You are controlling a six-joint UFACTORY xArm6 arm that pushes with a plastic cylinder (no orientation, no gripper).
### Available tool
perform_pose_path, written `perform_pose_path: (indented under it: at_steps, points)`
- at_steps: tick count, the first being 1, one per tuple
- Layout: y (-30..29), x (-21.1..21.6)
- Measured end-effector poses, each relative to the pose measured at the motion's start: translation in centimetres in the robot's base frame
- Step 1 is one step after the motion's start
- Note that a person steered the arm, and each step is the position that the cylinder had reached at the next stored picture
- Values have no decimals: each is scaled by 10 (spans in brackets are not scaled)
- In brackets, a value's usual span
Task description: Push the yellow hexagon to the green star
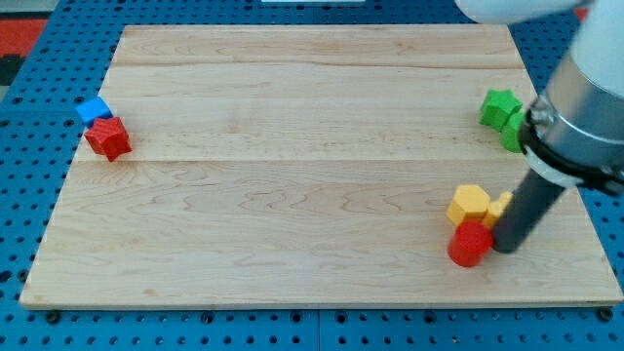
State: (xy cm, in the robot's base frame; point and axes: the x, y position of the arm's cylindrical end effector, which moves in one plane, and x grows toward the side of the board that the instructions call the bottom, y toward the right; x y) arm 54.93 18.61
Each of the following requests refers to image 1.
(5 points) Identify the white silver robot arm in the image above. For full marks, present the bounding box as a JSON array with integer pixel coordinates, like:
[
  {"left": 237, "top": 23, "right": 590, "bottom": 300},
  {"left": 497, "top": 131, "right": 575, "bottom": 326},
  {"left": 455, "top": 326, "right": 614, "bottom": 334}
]
[{"left": 455, "top": 0, "right": 623, "bottom": 195}]

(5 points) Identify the green round block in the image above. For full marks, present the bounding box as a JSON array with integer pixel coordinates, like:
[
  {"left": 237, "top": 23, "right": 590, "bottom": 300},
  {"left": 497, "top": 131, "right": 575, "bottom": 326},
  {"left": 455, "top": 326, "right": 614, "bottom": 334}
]
[{"left": 500, "top": 112, "right": 525, "bottom": 153}]

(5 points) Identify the light wooden board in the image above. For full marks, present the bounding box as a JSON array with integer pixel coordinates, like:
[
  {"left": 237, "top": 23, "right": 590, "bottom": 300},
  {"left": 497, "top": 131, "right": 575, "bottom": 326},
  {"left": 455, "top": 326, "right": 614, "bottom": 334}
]
[{"left": 20, "top": 24, "right": 623, "bottom": 310}]

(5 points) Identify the yellow hexagon block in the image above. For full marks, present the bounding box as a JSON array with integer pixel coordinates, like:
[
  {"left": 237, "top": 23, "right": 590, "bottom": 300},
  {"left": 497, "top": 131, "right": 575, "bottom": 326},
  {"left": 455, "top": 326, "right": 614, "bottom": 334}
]
[{"left": 446, "top": 184, "right": 490, "bottom": 226}]

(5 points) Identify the red star block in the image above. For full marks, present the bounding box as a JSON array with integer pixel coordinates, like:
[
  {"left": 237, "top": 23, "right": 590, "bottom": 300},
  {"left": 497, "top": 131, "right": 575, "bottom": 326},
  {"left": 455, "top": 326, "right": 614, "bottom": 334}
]
[{"left": 85, "top": 116, "right": 133, "bottom": 162}]

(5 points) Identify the blue cube block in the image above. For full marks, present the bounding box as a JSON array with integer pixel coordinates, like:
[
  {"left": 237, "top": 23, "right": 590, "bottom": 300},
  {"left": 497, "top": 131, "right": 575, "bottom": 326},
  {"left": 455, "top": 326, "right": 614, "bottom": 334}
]
[{"left": 75, "top": 97, "right": 113, "bottom": 129}]

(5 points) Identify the green star block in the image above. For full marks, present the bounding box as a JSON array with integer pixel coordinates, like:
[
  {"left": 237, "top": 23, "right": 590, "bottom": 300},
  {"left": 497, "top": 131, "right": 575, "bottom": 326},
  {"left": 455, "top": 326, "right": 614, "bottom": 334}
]
[{"left": 480, "top": 90, "right": 523, "bottom": 132}]

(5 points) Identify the yellow star block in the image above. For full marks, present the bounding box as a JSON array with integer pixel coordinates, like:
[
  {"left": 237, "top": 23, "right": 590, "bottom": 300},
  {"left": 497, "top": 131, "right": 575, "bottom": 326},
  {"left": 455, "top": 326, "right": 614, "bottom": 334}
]
[{"left": 481, "top": 192, "right": 514, "bottom": 229}]

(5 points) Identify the red cylinder block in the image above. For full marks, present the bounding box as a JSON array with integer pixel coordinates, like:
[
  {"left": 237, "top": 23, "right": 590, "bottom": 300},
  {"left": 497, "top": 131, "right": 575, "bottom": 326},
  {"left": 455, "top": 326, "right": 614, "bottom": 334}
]
[{"left": 447, "top": 221, "right": 493, "bottom": 267}]

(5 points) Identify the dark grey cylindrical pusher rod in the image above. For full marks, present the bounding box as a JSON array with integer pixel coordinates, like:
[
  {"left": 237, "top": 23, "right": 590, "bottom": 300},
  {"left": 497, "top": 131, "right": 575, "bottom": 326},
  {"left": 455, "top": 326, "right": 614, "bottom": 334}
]
[{"left": 491, "top": 170, "right": 566, "bottom": 254}]

